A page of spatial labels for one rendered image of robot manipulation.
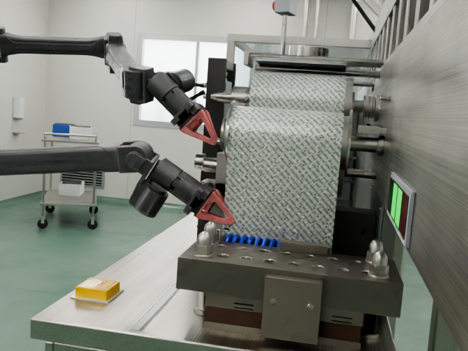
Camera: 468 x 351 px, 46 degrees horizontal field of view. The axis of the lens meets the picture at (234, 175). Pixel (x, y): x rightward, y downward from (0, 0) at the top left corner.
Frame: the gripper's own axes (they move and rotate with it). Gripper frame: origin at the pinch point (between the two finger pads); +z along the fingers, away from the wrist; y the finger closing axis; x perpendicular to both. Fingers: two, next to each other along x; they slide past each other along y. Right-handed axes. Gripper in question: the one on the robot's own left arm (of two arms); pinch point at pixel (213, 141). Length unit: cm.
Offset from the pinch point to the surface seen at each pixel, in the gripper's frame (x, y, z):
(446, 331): 6, -10, 67
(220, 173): -4.3, -0.7, 6.2
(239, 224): -7.6, 5.9, 17.9
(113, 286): -33.8, 15.9, 9.1
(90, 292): -36.6, 19.2, 7.0
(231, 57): 12, -93, -36
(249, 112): 10.7, 4.6, 2.2
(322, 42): 41, -94, -14
